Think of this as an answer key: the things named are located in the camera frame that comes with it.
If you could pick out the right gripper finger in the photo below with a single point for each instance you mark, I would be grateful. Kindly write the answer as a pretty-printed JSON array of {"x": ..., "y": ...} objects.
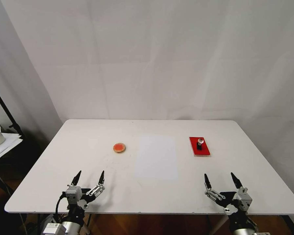
[
  {"x": 236, "y": 181},
  {"x": 212, "y": 190}
]

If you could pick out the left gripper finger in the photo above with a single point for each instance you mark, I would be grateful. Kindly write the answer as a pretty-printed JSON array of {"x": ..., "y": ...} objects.
[
  {"x": 76, "y": 178},
  {"x": 98, "y": 186}
]

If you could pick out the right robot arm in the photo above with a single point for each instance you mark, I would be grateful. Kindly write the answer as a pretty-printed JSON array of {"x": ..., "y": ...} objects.
[{"x": 247, "y": 232}]

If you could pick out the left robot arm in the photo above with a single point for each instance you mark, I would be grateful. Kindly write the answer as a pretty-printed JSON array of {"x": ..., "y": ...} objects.
[{"x": 61, "y": 227}]

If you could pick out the red rectangular ink pad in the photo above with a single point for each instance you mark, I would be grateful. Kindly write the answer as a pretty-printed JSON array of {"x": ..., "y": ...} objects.
[{"x": 203, "y": 149}]

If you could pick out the round orange ink pad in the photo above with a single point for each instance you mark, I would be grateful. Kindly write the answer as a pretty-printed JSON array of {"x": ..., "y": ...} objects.
[{"x": 119, "y": 148}]

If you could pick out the black stamp with clear knob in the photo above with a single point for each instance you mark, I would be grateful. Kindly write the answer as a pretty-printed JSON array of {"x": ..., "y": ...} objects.
[{"x": 200, "y": 144}]

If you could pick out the white paper sheet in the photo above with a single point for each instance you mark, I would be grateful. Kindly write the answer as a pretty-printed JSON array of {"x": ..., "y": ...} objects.
[{"x": 156, "y": 158}]

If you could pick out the stack of white papers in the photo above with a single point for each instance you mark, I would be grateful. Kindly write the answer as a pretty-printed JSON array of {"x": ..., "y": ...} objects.
[{"x": 5, "y": 144}]

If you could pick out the black stand pole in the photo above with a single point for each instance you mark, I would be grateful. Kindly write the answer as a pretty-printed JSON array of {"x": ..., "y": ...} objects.
[{"x": 5, "y": 110}]

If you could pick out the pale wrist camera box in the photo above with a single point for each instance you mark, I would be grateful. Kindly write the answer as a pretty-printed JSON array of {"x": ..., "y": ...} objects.
[
  {"x": 73, "y": 193},
  {"x": 243, "y": 198}
]

